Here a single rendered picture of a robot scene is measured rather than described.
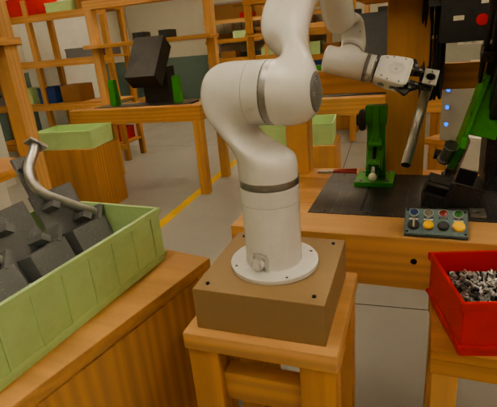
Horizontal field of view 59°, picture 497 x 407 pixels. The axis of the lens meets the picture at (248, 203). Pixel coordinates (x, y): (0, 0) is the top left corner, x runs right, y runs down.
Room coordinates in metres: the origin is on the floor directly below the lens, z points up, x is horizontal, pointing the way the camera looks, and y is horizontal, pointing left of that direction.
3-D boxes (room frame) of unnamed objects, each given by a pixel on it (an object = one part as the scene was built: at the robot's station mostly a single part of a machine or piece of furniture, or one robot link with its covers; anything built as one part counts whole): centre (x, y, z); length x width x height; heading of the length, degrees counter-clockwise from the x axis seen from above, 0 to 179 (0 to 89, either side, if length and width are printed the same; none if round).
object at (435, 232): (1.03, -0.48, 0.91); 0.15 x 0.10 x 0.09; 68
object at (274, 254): (0.85, -0.05, 1.04); 0.19 x 0.19 x 0.18
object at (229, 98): (0.86, -0.02, 1.25); 0.19 x 0.12 x 0.24; 63
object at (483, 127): (1.20, -0.68, 1.17); 0.13 x 0.12 x 0.20; 68
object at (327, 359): (0.85, -0.05, 0.83); 0.32 x 0.32 x 0.04; 69
